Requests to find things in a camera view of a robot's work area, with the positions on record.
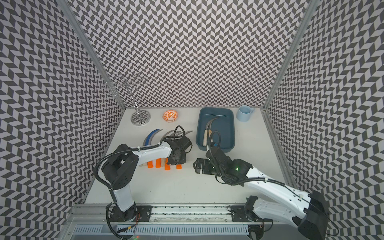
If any dark blue storage tray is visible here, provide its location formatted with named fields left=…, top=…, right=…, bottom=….
left=196, top=108, right=235, bottom=153

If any chrome mug tree stand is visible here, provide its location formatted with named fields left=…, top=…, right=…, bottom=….
left=109, top=73, right=151, bottom=126

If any orange patterned small bowl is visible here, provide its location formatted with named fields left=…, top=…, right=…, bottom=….
left=163, top=110, right=179, bottom=123

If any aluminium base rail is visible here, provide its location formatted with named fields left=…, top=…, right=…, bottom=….
left=64, top=203, right=319, bottom=226

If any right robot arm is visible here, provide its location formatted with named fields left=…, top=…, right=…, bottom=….
left=193, top=147, right=330, bottom=240

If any light blue mug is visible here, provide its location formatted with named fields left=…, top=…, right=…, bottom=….
left=236, top=106, right=255, bottom=122

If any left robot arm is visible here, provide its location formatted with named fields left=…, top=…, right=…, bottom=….
left=94, top=135, right=193, bottom=222

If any blue blade orange sickle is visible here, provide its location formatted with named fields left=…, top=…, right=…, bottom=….
left=143, top=129, right=161, bottom=169

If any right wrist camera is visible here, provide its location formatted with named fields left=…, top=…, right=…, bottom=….
left=207, top=142, right=220, bottom=151

